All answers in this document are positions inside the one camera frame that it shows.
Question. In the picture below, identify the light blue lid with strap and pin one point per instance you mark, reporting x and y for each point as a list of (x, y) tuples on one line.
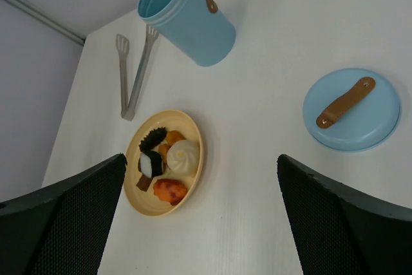
[(351, 109)]

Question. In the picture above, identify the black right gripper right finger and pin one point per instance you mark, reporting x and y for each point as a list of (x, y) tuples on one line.
[(340, 230)]

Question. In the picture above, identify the red orange fried piece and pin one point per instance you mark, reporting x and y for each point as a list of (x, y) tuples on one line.
[(169, 190)]

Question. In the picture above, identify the beige round plate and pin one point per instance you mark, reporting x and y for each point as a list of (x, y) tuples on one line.
[(146, 203)]

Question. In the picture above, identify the brown square chocolate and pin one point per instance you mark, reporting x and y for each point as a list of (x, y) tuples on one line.
[(144, 183)]

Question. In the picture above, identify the stainless steel tongs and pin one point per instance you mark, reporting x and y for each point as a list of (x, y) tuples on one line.
[(128, 103)]

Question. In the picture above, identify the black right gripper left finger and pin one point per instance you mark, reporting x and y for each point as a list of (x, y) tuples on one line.
[(62, 228)]

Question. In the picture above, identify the black spiky sea cucumber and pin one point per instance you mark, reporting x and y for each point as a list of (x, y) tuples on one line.
[(152, 139)]

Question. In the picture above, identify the orange fried nugget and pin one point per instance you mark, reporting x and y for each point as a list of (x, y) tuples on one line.
[(174, 136), (163, 149)]

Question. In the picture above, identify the light blue cylindrical container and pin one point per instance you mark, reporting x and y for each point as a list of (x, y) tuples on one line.
[(197, 27)]

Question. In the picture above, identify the aluminium frame post left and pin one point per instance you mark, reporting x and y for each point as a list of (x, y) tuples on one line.
[(46, 19)]

